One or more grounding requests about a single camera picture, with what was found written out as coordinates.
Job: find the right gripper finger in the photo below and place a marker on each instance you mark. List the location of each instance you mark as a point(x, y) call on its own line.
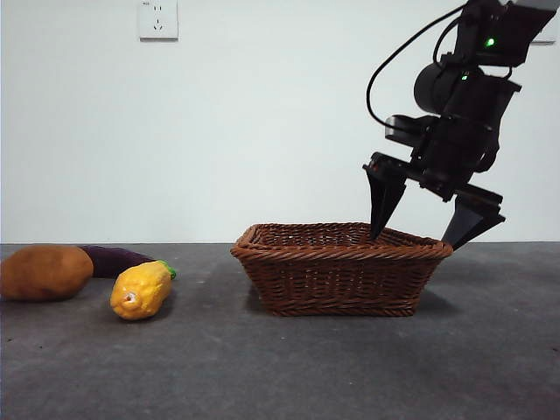
point(470, 223)
point(382, 201)

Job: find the brown wicker basket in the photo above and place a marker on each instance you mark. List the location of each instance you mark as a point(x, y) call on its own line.
point(341, 280)

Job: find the yellow corn cob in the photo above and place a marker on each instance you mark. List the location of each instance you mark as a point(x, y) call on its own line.
point(142, 291)

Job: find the purple eggplant with green cap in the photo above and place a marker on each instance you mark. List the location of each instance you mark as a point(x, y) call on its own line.
point(109, 260)

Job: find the brown potato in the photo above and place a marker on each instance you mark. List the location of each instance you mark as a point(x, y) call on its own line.
point(44, 273)

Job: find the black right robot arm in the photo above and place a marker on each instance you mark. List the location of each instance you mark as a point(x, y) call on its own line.
point(472, 87)

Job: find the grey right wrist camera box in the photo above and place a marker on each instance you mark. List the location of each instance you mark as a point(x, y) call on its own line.
point(400, 129)

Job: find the white wall socket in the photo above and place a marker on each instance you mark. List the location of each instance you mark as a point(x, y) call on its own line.
point(158, 22)
point(548, 36)

